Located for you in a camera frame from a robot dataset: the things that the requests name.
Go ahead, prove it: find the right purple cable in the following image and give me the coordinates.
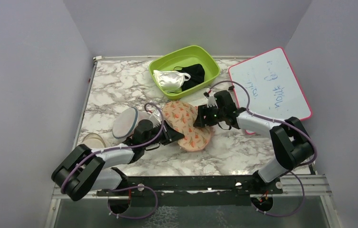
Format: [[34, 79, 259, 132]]
[[203, 80, 319, 167]]

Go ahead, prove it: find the beige bra cup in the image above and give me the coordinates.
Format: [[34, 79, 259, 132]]
[[81, 133, 107, 149]]

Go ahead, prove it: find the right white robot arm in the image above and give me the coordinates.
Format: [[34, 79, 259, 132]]
[[193, 90, 315, 193]]

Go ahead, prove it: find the white mesh laundry bag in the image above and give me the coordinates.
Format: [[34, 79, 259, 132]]
[[112, 107, 149, 139]]

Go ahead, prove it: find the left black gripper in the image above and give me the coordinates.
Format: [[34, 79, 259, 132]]
[[143, 120, 185, 148]]

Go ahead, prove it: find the pink framed whiteboard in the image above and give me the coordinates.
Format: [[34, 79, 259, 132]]
[[228, 47, 312, 120]]

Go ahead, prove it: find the black bra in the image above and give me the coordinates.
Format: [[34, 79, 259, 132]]
[[173, 64, 205, 91]]

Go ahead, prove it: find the white satin bra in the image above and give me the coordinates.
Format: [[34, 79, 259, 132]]
[[152, 70, 191, 91]]

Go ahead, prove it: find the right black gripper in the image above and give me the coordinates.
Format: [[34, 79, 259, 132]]
[[193, 104, 226, 128]]

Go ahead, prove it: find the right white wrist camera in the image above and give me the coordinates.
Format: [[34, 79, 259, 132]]
[[207, 95, 218, 108]]

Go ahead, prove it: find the green plastic basin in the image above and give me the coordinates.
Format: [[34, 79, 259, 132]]
[[149, 45, 221, 100]]

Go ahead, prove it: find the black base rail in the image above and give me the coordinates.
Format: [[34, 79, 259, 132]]
[[96, 175, 283, 207]]

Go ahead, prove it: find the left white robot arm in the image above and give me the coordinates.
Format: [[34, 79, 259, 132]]
[[51, 120, 185, 201]]

